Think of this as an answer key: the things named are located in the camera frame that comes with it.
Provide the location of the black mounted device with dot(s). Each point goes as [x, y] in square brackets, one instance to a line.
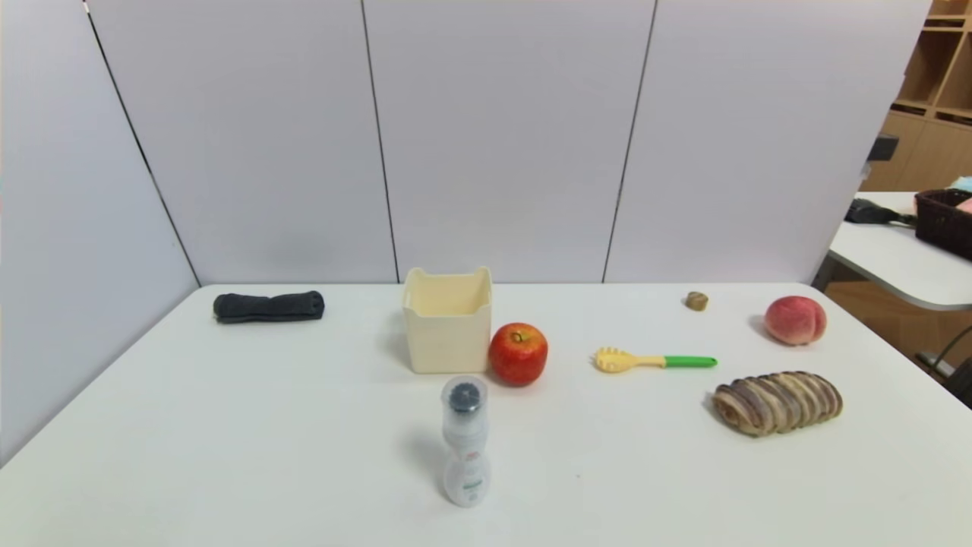
[882, 147]

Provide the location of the brown striped bread loaf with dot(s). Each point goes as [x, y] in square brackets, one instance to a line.
[774, 403]

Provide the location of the black object on side table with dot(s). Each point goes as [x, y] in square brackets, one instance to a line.
[869, 213]

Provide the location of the yellow green pasta spoon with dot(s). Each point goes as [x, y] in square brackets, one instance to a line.
[645, 361]

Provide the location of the white translucent bottle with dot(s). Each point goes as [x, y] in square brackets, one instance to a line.
[465, 456]

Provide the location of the wooden shelf cabinet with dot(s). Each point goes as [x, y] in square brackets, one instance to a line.
[930, 91]

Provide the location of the black chair base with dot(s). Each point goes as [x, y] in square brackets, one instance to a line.
[960, 380]

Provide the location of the teal cloth item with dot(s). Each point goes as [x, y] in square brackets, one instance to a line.
[963, 184]

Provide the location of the dark woven basket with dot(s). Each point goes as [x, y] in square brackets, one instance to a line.
[945, 220]

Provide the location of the red apple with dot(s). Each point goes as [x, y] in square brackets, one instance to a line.
[518, 355]

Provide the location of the pink peach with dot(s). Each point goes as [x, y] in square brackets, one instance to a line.
[794, 320]

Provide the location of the cream plastic box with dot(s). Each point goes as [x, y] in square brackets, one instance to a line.
[448, 334]

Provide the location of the rolled dark grey towel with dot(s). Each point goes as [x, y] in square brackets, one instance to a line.
[266, 307]

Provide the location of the small brown nut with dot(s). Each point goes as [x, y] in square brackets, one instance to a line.
[696, 301]

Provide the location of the white side table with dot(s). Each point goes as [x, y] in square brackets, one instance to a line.
[896, 262]

